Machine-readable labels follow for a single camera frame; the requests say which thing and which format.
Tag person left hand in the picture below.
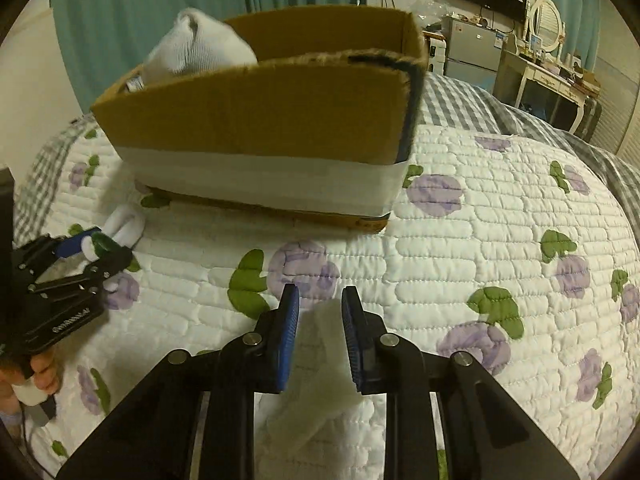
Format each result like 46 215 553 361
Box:
0 347 61 415

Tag white towel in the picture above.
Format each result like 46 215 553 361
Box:
140 8 257 86

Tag teal curtain right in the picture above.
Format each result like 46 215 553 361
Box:
552 0 601 70

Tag silver mini fridge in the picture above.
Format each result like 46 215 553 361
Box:
442 16 503 93

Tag oval vanity mirror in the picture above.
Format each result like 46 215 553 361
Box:
524 0 565 53

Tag white thin cloth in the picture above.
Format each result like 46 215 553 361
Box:
266 299 363 457

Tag white louvered wardrobe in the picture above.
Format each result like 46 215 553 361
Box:
591 0 639 153

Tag white floral quilt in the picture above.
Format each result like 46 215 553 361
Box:
16 118 639 479

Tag white green socks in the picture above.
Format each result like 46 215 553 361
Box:
79 204 148 294

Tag grey checkered bedsheet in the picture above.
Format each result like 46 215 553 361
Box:
12 71 640 252

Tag brown cardboard box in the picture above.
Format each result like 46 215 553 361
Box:
91 6 426 232

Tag white dressing table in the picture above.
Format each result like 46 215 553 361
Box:
492 50 596 134

